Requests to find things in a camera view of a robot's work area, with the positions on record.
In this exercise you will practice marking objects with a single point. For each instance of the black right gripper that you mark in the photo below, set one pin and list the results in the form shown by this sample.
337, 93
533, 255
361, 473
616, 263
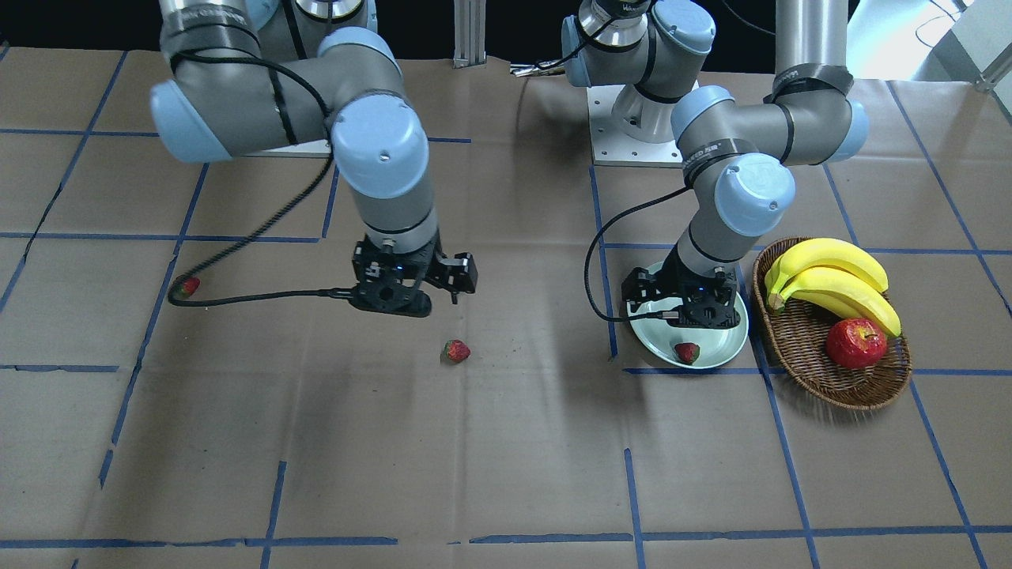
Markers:
460, 273

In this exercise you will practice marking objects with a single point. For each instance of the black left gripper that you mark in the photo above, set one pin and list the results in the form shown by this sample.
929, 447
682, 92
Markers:
642, 285

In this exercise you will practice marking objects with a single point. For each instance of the red strawberry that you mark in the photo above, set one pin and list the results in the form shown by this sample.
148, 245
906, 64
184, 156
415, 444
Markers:
184, 288
456, 350
686, 353

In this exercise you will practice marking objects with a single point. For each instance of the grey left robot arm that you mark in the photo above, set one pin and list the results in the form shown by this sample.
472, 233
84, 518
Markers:
736, 158

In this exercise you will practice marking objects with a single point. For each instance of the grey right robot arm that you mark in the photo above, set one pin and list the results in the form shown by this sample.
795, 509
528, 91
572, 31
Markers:
252, 76

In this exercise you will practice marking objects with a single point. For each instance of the light green plate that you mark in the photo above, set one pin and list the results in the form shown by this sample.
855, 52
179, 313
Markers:
718, 346

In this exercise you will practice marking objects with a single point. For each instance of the brown wicker basket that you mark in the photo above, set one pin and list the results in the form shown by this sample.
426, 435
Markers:
795, 341

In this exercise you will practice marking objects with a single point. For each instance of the yellow banana bunch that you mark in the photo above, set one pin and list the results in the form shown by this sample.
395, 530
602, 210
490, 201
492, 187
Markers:
837, 269

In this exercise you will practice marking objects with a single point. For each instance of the red apple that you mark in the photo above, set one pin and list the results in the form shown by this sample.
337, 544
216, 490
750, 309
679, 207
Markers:
856, 343

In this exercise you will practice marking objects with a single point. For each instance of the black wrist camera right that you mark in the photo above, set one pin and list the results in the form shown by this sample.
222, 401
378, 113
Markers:
456, 275

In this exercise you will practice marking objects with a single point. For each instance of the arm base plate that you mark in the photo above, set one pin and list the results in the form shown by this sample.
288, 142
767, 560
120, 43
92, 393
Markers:
308, 149
629, 130

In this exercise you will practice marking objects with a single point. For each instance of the aluminium frame post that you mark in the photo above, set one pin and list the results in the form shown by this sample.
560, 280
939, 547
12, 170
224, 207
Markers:
469, 18

